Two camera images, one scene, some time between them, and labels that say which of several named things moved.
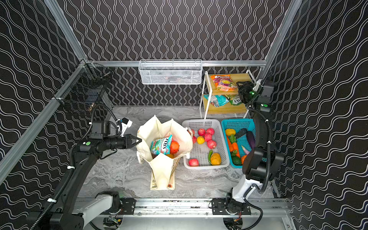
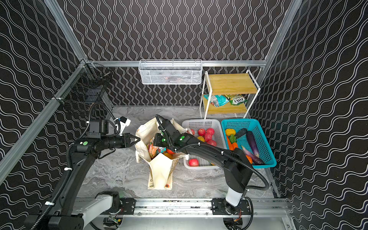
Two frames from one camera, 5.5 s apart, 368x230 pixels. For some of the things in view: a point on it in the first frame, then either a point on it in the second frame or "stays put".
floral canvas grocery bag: (161, 144) stays put
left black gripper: (127, 141) stays put
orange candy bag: (224, 82) -> (154, 150)
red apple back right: (210, 131) stays put
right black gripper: (244, 94) -> (160, 140)
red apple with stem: (212, 144) stays put
